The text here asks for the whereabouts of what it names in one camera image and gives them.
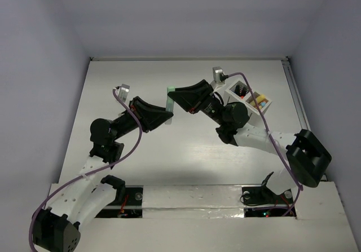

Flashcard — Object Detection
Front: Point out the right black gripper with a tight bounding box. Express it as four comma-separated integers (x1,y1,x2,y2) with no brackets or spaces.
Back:
167,79,226,126

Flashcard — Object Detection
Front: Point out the green marker cap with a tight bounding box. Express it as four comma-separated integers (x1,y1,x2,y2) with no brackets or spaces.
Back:
166,86,175,113

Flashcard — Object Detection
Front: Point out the yellow pastel marker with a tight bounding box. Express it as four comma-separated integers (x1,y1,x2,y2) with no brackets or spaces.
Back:
250,95,266,107

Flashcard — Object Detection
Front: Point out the green pastel marker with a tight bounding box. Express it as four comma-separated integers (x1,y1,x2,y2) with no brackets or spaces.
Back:
165,117,172,125

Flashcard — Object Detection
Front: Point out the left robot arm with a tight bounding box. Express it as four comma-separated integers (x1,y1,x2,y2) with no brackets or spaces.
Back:
29,97,173,251

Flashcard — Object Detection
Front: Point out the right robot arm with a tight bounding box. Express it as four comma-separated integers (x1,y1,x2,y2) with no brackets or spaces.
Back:
168,80,332,202

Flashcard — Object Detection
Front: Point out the white two-slot pen holder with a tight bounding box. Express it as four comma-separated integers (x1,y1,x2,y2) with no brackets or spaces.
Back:
223,79,272,126

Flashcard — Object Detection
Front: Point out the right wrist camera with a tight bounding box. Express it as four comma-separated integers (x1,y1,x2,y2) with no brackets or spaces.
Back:
211,67,228,91

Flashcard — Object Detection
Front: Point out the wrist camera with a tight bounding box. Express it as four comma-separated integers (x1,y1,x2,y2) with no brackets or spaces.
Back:
115,84,130,103
211,67,228,91

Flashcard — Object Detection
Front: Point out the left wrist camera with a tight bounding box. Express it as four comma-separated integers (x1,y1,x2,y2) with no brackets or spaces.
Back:
115,84,130,103

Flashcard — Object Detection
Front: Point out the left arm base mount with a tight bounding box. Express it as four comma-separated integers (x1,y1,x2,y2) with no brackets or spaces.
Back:
96,186,143,218

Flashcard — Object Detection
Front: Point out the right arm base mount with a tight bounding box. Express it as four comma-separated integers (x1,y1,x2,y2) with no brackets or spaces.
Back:
239,172,296,218

